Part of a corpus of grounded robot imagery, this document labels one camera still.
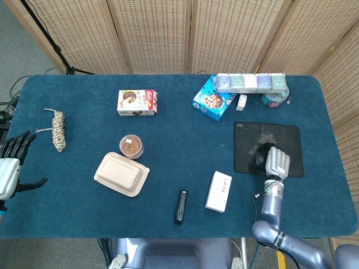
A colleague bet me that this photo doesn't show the clear jar of binder clips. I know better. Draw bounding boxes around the clear jar of binder clips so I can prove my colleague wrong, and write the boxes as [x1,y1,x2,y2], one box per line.
[260,86,291,109]

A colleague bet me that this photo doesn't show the small white card box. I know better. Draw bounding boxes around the small white card box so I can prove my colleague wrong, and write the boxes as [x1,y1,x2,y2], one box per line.
[235,94,248,112]

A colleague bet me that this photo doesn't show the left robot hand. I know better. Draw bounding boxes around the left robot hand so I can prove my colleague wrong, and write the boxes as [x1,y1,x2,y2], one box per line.
[0,131,48,201]

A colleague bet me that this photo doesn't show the clear jar with brown contents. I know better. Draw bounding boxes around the clear jar with brown contents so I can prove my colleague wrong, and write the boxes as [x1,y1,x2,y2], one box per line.
[119,134,145,160]

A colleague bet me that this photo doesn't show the blue cookie box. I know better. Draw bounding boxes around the blue cookie box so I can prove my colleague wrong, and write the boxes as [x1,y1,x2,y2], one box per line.
[192,75,238,123]

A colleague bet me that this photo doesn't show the black computer mouse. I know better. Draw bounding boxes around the black computer mouse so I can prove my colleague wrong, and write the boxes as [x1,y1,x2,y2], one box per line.
[250,142,274,176]

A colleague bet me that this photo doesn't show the black patterned mouse pad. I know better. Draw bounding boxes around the black patterned mouse pad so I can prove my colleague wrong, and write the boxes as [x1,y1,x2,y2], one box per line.
[233,120,305,178]

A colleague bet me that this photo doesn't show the white chocolate pie snack box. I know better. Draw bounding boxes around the white chocolate pie snack box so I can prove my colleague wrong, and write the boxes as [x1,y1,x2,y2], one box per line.
[116,89,159,117]

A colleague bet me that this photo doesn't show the pastel tissue multipack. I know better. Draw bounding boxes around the pastel tissue multipack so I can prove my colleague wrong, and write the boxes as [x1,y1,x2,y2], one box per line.
[213,72,288,95]

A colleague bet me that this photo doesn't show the braided rope bundle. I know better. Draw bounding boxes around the braided rope bundle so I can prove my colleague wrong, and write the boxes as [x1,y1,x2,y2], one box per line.
[35,108,67,153]

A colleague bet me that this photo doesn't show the black floor cables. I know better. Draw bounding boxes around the black floor cables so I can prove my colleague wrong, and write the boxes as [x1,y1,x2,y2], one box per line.
[0,75,31,141]

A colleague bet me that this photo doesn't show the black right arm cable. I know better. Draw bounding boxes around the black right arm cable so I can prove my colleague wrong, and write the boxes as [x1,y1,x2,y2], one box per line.
[251,180,281,225]

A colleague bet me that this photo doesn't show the white rectangular carton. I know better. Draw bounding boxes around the white rectangular carton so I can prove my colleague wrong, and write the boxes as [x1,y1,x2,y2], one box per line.
[204,170,233,214]

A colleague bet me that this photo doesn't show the blue-grey robot torso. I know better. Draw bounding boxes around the blue-grey robot torso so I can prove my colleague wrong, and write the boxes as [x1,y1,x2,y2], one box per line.
[108,238,249,269]

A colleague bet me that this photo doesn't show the black remote-like device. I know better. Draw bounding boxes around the black remote-like device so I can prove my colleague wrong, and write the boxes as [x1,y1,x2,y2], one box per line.
[174,189,188,225]

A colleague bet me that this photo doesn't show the black tripod stand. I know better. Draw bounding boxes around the black tripod stand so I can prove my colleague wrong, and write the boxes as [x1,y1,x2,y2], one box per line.
[20,0,96,76]

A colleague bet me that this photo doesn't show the beige takeout food container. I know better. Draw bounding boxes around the beige takeout food container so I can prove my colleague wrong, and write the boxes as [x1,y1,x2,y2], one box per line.
[93,151,150,197]

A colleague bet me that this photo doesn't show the wicker folding screen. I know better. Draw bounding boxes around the wicker folding screen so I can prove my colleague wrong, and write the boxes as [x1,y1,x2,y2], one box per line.
[4,0,359,269]

